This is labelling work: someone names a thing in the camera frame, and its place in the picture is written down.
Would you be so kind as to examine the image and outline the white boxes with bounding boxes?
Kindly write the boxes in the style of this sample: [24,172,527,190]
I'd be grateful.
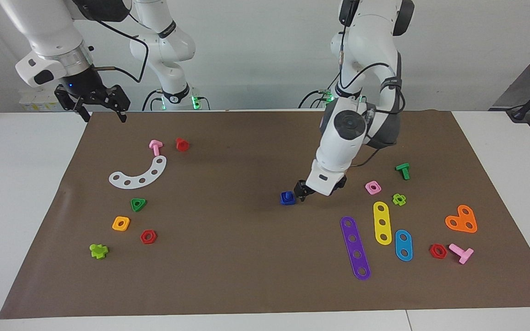
[19,90,65,112]

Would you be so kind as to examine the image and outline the yellow three-hole plate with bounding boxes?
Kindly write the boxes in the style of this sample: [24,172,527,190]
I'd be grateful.
[373,201,392,245]

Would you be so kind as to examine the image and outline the purple four-hole plate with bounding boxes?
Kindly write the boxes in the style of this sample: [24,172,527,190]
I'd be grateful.
[340,216,371,281]

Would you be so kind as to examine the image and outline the white curved five-hole plate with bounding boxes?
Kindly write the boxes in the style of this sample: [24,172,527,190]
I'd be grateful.
[109,155,167,189]

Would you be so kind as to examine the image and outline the brown table mat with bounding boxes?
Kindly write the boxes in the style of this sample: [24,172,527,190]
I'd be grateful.
[0,110,530,319]

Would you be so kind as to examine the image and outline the blue two-hole plate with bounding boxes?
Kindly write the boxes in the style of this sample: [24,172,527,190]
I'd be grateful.
[394,229,414,262]

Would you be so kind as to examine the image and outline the orange angled three-hole plate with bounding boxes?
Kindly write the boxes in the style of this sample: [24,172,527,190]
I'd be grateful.
[445,205,478,234]

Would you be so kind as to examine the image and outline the black base cable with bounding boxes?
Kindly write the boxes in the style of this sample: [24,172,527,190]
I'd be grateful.
[298,90,334,109]
[142,90,164,112]

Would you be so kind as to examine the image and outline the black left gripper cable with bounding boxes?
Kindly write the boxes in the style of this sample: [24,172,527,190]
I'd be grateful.
[336,0,407,168]

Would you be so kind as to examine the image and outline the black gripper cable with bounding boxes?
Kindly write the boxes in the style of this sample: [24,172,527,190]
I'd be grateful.
[336,0,407,168]
[92,14,150,84]

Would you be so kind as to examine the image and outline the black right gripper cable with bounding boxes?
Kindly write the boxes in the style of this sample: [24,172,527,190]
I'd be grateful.
[92,14,150,84]

